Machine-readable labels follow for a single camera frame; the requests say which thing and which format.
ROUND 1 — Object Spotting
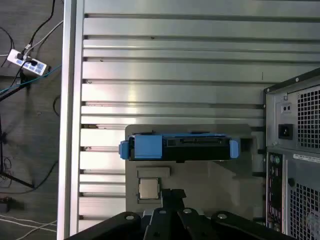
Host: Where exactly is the white power strip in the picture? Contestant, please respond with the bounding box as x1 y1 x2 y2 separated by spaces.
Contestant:
6 48 51 77

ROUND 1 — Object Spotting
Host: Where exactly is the white power cable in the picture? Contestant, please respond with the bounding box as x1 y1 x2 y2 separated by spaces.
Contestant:
26 19 64 55

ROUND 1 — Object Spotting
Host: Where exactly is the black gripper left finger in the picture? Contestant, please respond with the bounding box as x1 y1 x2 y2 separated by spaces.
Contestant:
63 189 177 240

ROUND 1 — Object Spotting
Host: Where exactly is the black power cable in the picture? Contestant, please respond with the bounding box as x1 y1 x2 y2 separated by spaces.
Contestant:
27 0 57 50

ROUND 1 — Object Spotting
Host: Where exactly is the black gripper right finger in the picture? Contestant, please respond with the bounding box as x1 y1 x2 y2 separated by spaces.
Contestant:
172 189 297 240

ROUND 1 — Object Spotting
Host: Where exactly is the hard disk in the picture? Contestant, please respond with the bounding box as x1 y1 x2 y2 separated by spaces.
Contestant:
119 131 239 163

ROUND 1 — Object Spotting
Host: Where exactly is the black tripod stand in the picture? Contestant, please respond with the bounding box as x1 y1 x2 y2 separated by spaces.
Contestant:
0 72 36 190

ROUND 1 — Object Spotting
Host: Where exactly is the silver CPU chip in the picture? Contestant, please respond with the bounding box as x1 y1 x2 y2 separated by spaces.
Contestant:
138 177 161 200

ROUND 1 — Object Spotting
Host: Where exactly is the grey parts rack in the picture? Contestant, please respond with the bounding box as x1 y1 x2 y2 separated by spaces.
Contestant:
124 124 267 226

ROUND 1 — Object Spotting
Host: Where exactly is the small black floor box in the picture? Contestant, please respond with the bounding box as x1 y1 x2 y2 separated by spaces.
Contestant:
0 196 14 213

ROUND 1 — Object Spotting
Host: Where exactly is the white floor cable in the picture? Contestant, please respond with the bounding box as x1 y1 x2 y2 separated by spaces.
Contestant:
0 213 59 240

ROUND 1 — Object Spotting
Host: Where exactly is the teal network cable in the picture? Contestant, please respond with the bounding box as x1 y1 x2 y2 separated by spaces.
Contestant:
0 64 63 95

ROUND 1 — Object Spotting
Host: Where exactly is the black PC case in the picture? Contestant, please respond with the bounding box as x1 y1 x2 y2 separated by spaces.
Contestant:
262 74 320 240

